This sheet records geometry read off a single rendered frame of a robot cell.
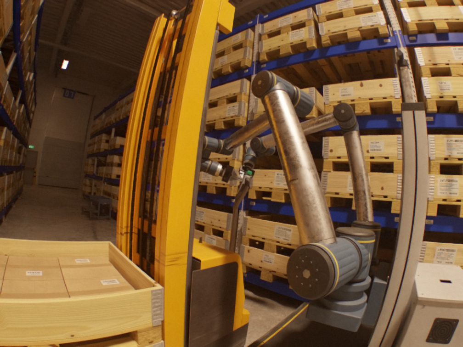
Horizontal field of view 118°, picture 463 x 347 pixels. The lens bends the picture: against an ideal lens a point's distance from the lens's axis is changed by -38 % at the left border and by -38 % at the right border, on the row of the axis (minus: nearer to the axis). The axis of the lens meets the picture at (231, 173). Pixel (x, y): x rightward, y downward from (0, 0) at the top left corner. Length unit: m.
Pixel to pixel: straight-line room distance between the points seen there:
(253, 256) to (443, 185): 2.07
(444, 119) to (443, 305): 1.65
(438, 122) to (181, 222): 2.20
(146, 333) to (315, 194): 0.99
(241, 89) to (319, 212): 2.46
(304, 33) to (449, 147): 2.04
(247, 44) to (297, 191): 2.85
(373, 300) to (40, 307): 1.40
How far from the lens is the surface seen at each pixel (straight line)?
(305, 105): 1.27
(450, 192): 2.15
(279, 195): 2.42
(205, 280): 1.27
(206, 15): 1.47
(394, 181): 2.11
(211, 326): 1.49
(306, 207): 0.83
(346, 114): 1.60
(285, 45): 3.02
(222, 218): 2.90
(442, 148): 2.18
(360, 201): 1.71
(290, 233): 2.35
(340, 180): 2.18
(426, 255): 2.18
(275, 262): 2.49
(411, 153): 1.12
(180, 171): 1.08
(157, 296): 1.11
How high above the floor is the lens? 1.28
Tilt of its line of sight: 4 degrees up
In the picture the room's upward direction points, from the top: 6 degrees clockwise
